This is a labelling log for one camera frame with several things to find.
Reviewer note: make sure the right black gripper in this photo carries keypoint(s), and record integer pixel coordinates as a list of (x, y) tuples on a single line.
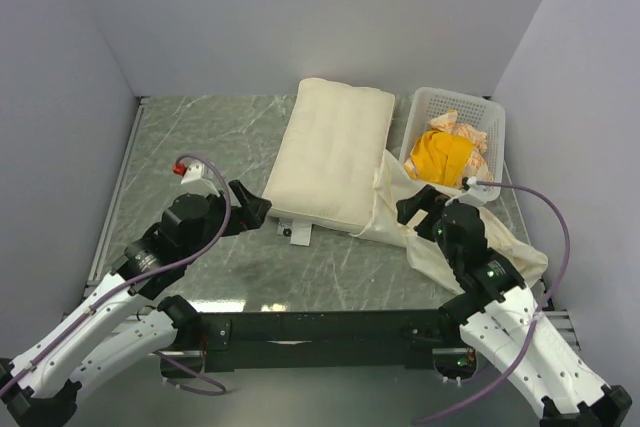
[(428, 199)]

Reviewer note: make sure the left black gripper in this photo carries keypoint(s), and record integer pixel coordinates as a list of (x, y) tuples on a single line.
[(252, 212)]

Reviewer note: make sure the cream pillow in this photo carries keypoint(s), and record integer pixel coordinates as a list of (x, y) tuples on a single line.
[(332, 146)]

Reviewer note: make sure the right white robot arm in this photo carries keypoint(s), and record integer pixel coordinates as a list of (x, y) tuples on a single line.
[(498, 316)]

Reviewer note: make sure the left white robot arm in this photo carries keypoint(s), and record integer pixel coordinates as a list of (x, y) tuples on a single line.
[(126, 318)]

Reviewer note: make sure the yellow orange cloth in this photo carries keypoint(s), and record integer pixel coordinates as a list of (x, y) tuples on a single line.
[(448, 152)]

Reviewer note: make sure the white plastic basket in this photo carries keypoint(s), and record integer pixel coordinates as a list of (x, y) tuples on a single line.
[(482, 114)]

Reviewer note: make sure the black base bar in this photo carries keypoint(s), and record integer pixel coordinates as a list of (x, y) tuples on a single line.
[(413, 339)]

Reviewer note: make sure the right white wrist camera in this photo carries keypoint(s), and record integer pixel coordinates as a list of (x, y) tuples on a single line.
[(476, 194)]

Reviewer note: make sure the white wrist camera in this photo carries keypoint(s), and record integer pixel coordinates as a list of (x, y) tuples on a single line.
[(476, 194), (196, 178)]

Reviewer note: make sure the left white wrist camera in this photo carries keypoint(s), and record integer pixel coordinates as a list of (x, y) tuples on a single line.
[(196, 178)]

